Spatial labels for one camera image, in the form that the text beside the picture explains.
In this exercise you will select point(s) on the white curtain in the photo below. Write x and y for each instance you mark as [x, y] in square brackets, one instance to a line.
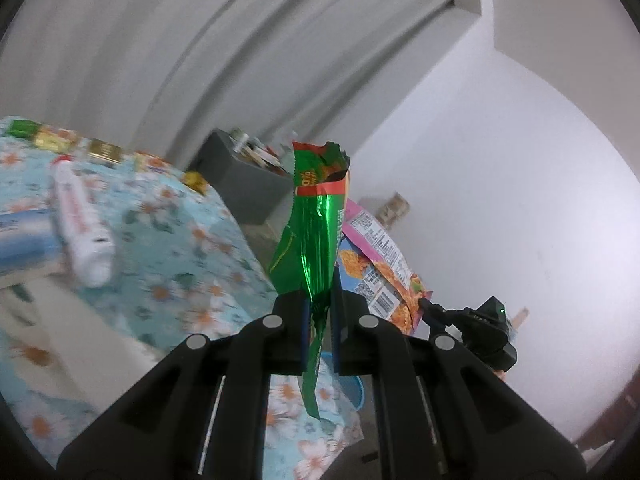
[150, 35]

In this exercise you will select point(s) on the small green packet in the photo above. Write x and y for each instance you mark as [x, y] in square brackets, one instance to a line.
[22, 129]

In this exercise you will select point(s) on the red orange packet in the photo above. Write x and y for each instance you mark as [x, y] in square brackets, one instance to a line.
[150, 161]

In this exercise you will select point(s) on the blue and white box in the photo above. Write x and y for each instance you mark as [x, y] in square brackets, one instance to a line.
[25, 240]

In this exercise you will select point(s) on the pink noodle packet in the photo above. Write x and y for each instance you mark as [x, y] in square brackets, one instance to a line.
[380, 270]

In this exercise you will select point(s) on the green snack wrapper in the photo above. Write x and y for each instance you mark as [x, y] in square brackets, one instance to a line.
[312, 230]

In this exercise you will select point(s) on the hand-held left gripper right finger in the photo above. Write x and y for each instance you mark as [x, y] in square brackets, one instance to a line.
[337, 332]

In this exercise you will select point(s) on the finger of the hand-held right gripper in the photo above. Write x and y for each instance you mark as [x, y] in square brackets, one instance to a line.
[434, 311]

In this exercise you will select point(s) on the yellow gold packet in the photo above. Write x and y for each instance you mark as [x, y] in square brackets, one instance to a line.
[55, 141]

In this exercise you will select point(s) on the white tube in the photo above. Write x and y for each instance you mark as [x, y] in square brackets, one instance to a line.
[75, 215]

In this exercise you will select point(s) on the small yellow packet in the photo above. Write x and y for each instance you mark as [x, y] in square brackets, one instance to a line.
[196, 182]

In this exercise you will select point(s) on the grey cabinet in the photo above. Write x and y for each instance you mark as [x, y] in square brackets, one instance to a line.
[235, 185]

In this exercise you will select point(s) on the floral light blue bed cover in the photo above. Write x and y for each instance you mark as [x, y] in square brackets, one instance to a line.
[165, 240]

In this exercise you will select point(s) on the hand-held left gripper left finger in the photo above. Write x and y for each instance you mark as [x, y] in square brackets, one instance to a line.
[303, 332]

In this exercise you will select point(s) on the blue mesh wastebasket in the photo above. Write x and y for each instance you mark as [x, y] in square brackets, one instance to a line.
[351, 390]

